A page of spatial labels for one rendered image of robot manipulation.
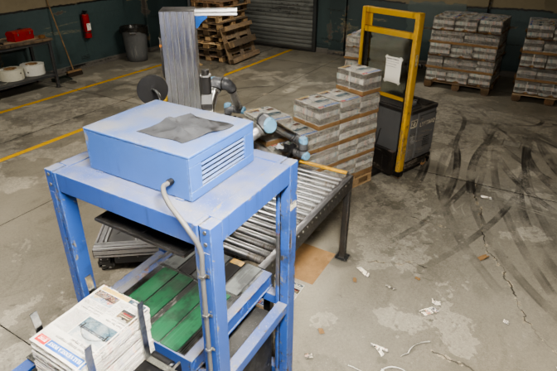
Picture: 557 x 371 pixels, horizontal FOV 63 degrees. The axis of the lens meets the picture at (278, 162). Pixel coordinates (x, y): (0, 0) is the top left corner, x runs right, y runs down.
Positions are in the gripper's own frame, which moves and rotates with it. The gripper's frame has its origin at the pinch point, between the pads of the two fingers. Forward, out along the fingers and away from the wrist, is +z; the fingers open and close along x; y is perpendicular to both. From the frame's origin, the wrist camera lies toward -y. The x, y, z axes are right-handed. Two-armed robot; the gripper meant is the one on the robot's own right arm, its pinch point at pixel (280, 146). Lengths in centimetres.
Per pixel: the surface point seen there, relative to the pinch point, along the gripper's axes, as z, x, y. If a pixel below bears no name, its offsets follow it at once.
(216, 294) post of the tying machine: -160, 166, 39
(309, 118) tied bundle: 21, -55, 7
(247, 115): 39.8, 6.3, 18.5
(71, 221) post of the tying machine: -78, 194, 42
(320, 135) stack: 7, -57, -7
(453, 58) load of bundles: 146, -530, -27
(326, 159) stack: 6, -67, -36
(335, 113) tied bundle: 8, -77, 10
